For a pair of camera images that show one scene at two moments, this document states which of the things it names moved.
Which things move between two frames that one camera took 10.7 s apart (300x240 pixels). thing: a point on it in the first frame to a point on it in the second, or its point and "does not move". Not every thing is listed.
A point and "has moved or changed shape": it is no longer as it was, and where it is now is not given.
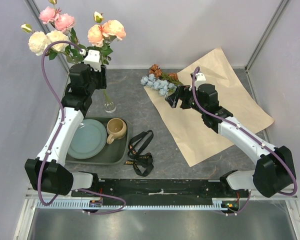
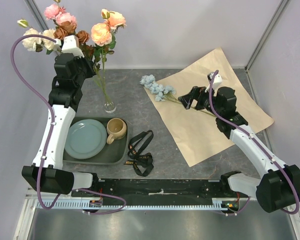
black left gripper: (102, 77) to (89, 64)
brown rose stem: (155, 70) to (67, 28)
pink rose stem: (63, 21) has moved or changed shape
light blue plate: (88, 140) does not move
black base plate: (185, 190) does not move
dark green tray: (115, 153) does not move
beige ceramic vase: (116, 129) does not move
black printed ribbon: (142, 162) does not move
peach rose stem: (101, 35) has moved or changed shape
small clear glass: (109, 106) does not move
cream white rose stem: (38, 41) has moved or changed shape
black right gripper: (183, 92) to (196, 92)
